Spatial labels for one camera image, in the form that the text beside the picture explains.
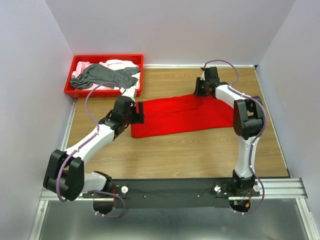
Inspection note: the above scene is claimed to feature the red t shirt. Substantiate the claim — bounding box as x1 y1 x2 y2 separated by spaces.
130 94 234 139

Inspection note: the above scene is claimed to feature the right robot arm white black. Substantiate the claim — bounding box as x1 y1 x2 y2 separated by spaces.
194 67 266 196

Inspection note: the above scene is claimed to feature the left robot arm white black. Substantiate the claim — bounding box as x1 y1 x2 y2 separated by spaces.
43 95 145 202

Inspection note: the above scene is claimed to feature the white t shirt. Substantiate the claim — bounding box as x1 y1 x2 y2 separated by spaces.
99 59 141 90

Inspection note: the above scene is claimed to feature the grey t shirt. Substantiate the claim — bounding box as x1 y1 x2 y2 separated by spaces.
70 63 141 90

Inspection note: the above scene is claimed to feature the red plastic bin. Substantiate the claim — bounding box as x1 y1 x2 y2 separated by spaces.
64 53 145 99

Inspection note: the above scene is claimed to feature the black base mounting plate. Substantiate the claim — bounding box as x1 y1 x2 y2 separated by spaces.
82 177 261 210

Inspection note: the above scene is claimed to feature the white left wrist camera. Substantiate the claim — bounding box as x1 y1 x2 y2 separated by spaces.
119 88 137 101

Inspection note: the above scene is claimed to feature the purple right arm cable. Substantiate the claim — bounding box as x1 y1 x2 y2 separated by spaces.
203 59 268 216

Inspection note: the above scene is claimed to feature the aluminium frame rail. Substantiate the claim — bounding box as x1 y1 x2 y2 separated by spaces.
40 178 308 201

